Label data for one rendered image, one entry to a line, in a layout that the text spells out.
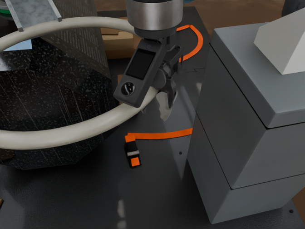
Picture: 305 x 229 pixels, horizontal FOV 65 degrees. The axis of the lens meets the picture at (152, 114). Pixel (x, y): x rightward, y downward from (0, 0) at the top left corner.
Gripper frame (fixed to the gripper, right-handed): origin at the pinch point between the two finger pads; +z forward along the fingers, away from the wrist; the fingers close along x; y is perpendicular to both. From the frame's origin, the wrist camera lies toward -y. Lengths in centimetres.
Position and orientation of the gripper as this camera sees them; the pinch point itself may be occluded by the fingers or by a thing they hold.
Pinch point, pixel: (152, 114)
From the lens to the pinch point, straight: 52.9
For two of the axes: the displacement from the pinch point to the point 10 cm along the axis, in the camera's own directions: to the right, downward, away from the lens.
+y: 4.8, -6.3, 6.1
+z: 0.3, 7.1, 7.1
